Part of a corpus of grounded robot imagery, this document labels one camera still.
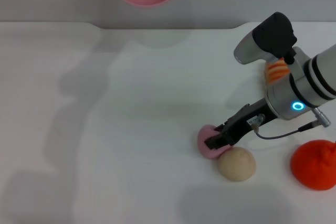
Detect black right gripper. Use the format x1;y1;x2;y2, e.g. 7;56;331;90
204;98;276;153

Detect pink peach toy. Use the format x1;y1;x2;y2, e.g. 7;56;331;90
197;124;232;160

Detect beige steamed bun toy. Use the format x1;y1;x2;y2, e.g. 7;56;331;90
218;147;257;182

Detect orange striped bread loaf toy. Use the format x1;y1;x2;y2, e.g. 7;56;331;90
263;56;291;86

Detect red-orange persimmon toy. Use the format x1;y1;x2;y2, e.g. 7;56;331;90
290;140;336;191

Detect grey right wrist cable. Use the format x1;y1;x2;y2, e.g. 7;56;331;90
251;107;330;140

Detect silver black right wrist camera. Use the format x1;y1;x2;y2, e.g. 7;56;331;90
233;12;298;66

